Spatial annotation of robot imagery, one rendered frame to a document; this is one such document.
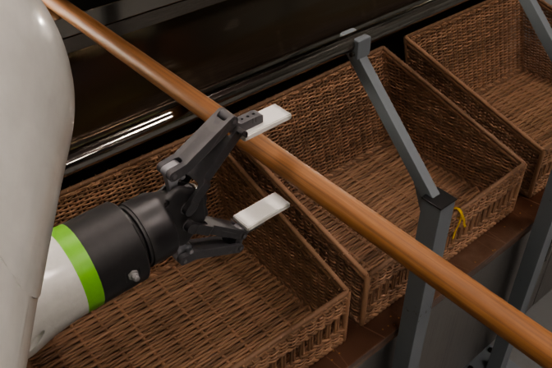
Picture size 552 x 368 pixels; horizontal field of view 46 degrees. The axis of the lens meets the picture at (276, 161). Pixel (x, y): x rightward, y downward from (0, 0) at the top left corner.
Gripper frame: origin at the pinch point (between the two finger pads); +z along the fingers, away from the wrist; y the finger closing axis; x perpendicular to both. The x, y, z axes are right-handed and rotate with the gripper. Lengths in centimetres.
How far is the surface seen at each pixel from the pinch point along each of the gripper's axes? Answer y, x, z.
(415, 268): -0.3, 22.6, -1.2
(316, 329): 51, -6, 15
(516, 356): 119, 4, 92
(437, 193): 23.7, 1.7, 34.8
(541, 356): -0.4, 36.6, -1.1
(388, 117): 13.4, -9.7, 33.6
